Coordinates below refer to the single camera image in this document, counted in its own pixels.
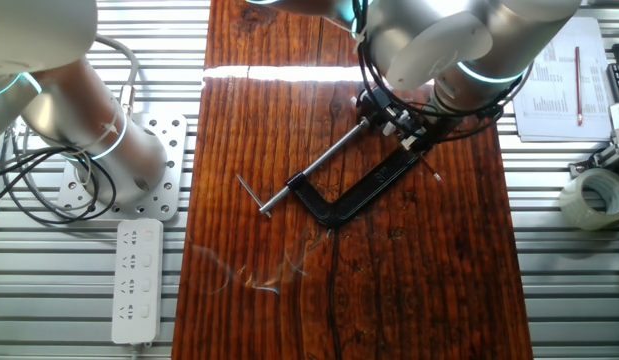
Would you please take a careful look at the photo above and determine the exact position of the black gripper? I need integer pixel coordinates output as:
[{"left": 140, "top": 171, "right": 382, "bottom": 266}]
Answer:
[{"left": 394, "top": 110, "right": 466, "bottom": 153}]

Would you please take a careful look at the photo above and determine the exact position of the clear tape roll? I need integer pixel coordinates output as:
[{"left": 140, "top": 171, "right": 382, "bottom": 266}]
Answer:
[{"left": 558, "top": 167, "right": 619, "bottom": 232}]

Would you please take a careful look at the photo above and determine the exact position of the red pencil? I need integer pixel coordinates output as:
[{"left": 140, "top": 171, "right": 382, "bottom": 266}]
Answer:
[{"left": 394, "top": 128, "right": 444, "bottom": 183}]

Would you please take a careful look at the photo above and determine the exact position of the red pen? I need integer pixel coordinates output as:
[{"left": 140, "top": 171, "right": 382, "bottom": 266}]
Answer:
[{"left": 574, "top": 45, "right": 585, "bottom": 127}]

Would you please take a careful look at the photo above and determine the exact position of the brown wooden board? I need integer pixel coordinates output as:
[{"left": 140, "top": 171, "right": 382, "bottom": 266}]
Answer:
[{"left": 170, "top": 0, "right": 535, "bottom": 360}]

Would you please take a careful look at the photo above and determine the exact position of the black base cable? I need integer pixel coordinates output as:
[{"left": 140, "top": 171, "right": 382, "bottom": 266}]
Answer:
[{"left": 0, "top": 143, "right": 119, "bottom": 226}]

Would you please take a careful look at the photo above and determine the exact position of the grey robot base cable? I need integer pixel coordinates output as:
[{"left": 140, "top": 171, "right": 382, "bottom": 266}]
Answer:
[{"left": 90, "top": 33, "right": 141, "bottom": 117}]

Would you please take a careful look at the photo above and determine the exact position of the black C-clamp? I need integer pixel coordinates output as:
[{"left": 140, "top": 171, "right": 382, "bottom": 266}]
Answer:
[{"left": 236, "top": 117, "right": 431, "bottom": 231}]

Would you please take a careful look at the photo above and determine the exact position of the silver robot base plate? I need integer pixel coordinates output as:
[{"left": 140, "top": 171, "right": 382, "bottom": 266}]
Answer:
[{"left": 57, "top": 112, "right": 189, "bottom": 222}]

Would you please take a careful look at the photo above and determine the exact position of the printed paper sheet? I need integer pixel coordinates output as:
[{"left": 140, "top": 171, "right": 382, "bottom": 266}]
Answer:
[{"left": 511, "top": 16, "right": 616, "bottom": 144}]

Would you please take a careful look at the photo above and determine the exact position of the white power strip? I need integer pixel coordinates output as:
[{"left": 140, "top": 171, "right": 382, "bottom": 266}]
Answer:
[{"left": 111, "top": 218, "right": 165, "bottom": 347}]

